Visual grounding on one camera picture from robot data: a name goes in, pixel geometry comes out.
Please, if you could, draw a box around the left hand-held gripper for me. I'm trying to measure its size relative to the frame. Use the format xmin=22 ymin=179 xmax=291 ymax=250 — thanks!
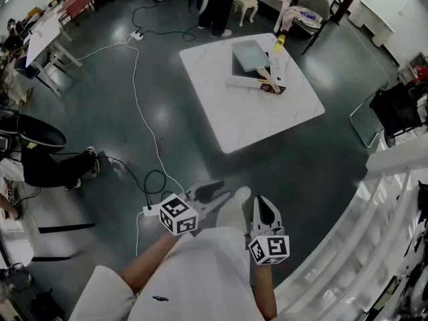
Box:
xmin=159 ymin=180 xmax=232 ymax=237

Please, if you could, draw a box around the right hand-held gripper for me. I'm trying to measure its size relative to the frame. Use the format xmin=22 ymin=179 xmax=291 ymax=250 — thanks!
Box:
xmin=247 ymin=195 xmax=290 ymax=266

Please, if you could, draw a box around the white induction cooktop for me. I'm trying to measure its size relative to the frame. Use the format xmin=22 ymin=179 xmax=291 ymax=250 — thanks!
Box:
xmin=223 ymin=43 xmax=288 ymax=95

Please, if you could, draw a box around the rectangular grey frying pan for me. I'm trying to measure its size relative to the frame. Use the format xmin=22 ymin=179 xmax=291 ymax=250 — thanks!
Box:
xmin=231 ymin=38 xmax=287 ymax=95

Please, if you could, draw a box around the person's left forearm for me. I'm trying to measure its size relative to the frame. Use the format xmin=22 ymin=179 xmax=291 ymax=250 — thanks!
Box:
xmin=118 ymin=231 xmax=178 ymax=290

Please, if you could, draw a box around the person's right forearm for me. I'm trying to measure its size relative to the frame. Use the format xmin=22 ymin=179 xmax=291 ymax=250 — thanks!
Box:
xmin=250 ymin=262 xmax=278 ymax=320

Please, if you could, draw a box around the person's pale trouser leg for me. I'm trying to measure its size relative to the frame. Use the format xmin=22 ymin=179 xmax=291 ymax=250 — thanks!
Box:
xmin=215 ymin=199 xmax=248 ymax=235

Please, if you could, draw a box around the person's white shoe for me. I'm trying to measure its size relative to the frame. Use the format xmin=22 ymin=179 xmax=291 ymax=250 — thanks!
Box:
xmin=233 ymin=185 xmax=252 ymax=203

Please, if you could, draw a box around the person's white shirt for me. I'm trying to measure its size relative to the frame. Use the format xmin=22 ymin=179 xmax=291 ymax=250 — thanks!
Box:
xmin=68 ymin=227 xmax=268 ymax=321

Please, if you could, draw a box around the white railing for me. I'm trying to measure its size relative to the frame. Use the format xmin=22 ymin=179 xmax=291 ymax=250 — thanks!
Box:
xmin=274 ymin=138 xmax=428 ymax=321

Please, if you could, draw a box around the white stool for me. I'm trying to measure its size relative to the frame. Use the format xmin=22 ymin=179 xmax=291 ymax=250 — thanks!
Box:
xmin=232 ymin=0 xmax=259 ymax=23

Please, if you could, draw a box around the pale clothes pile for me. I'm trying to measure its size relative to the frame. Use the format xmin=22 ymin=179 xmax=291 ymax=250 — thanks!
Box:
xmin=280 ymin=5 xmax=324 ymax=35

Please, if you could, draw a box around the grey chair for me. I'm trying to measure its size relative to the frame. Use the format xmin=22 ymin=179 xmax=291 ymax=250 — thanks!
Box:
xmin=280 ymin=0 xmax=332 ymax=55

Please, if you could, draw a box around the white cabinet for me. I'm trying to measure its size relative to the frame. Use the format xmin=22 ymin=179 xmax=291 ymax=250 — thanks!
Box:
xmin=347 ymin=0 xmax=397 ymax=48

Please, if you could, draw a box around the white work table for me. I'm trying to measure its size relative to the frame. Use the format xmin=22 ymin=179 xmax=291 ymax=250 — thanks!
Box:
xmin=25 ymin=17 xmax=83 ymax=96

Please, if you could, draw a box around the looped black cable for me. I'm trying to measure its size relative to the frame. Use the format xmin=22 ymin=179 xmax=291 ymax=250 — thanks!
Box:
xmin=96 ymin=154 xmax=175 ymax=210

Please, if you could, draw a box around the long white cable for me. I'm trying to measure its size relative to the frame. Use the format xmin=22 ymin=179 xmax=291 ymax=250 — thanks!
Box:
xmin=58 ymin=35 xmax=187 ymax=197

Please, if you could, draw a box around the metal frame chair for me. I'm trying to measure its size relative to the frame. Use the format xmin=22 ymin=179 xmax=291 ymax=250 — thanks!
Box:
xmin=350 ymin=82 xmax=391 ymax=148

